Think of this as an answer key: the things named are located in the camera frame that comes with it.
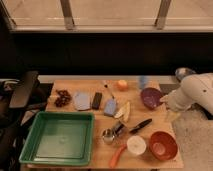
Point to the green plastic tray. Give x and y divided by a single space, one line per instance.
59 138

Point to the wooden board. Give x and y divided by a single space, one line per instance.
101 152

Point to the blue sponge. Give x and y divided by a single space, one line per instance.
110 107

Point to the orange fruit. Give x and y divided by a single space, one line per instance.
122 85

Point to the black handled utensil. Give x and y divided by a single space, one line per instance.
140 126

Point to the orange carrot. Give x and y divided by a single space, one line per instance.
116 156

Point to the grey round dish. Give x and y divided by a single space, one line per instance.
182 72

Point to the banana peel slices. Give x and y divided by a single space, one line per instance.
124 112

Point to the light blue cloth pad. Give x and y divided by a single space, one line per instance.
81 101

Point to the purple bowl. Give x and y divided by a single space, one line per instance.
151 97

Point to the blue plastic cup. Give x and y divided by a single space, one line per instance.
143 81

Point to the black chair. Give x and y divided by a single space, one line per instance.
12 109

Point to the white plastic cup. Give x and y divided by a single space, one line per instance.
136 145

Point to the red grapes bunch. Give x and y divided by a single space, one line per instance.
63 98

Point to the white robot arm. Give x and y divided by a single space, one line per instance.
195 88

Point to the metal measuring scoop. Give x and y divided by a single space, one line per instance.
109 135

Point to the red bowl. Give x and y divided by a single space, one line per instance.
163 146

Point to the black rectangular block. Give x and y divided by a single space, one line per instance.
96 100

